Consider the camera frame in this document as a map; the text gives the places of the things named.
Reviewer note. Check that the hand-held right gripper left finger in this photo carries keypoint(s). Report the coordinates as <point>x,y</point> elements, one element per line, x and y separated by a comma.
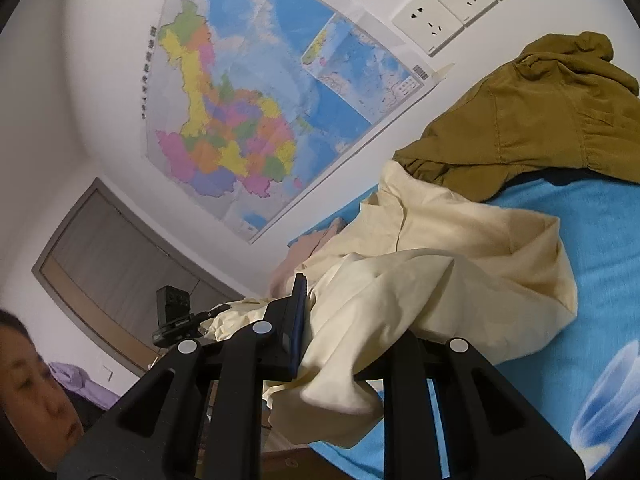
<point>300,320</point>

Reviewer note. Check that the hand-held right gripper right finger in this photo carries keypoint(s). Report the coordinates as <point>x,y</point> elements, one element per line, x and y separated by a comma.
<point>405,385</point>

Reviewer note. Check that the cream garment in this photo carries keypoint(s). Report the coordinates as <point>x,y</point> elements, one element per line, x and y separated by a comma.
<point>450,270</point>

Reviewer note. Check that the pink cloth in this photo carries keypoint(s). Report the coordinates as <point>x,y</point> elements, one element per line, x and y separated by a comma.
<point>300,255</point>

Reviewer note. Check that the grey door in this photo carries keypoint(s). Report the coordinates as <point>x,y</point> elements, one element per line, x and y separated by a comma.
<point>110,260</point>

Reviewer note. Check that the purple cloth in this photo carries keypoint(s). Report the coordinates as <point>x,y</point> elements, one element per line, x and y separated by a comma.
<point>80,382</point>

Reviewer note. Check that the person's face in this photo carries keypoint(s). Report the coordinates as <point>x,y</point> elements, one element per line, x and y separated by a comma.
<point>35,390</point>

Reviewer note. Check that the blue blanket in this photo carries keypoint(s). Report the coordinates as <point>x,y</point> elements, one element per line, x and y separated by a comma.
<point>600,285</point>

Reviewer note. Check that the mustard brown garment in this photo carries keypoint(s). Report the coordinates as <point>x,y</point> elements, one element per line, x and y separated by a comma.
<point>525,125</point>

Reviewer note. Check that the colourful wall map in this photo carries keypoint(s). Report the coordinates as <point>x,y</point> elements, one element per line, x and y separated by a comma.
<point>240,110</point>

